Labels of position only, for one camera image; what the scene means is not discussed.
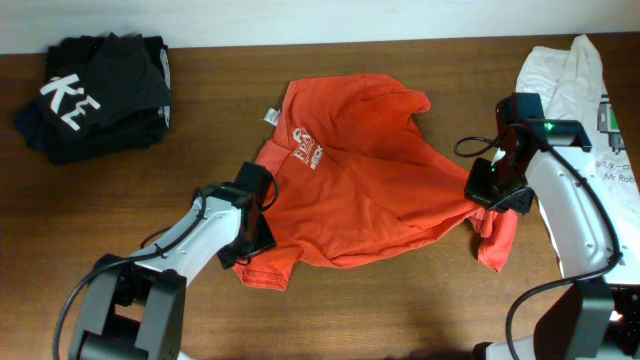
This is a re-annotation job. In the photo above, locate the white printed t-shirt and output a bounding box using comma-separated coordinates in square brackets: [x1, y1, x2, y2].
[516, 35, 639, 285]

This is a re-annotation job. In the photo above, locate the orange t-shirt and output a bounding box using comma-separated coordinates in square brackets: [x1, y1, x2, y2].
[235, 74, 518, 291]

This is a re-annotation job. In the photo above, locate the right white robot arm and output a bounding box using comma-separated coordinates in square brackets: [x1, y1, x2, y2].
[465, 119, 639, 360]

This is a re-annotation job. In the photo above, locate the black printed folded shirt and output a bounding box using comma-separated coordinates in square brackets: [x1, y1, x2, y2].
[35, 33, 171, 143]

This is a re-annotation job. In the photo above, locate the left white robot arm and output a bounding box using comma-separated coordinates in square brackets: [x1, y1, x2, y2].
[52, 180, 275, 359]

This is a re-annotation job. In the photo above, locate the dark navy folded shirt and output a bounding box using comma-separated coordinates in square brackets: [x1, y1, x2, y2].
[14, 102, 170, 165]

